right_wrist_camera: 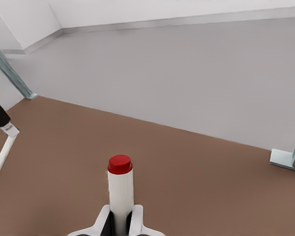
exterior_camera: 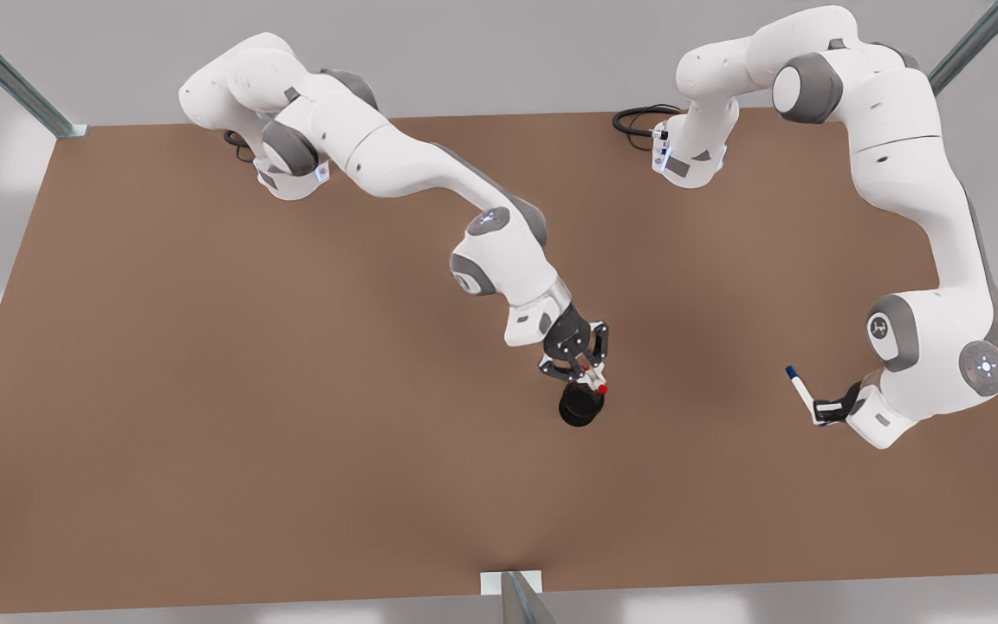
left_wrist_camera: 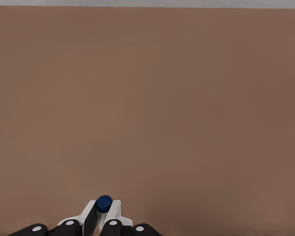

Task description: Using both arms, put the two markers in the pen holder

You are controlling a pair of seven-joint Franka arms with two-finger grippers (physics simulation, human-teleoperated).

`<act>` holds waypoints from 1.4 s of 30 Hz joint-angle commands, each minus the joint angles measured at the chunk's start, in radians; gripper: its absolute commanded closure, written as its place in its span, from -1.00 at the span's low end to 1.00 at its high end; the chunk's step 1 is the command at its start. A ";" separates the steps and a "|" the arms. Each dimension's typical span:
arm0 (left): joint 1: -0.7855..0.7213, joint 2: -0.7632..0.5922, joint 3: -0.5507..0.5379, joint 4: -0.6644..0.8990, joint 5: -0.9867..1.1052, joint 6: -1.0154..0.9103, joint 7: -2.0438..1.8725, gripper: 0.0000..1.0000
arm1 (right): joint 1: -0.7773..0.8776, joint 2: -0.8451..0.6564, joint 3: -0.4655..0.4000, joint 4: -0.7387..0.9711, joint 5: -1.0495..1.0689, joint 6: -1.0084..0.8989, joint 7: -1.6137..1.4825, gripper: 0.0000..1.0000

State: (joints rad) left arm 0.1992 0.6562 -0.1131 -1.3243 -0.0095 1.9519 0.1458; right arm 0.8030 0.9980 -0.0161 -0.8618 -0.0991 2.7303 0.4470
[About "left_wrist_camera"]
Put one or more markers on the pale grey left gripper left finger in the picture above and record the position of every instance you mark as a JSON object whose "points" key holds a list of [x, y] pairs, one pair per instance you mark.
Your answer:
{"points": [[75, 222]]}

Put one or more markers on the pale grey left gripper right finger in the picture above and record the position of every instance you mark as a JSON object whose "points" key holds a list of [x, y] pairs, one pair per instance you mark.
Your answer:
{"points": [[116, 216]]}

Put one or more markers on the white bottle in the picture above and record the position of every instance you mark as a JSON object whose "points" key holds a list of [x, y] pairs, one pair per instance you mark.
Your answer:
{"points": [[102, 218]]}

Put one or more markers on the dark blue round bottle cap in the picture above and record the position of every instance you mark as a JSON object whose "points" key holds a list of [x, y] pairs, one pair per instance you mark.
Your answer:
{"points": [[104, 203]]}

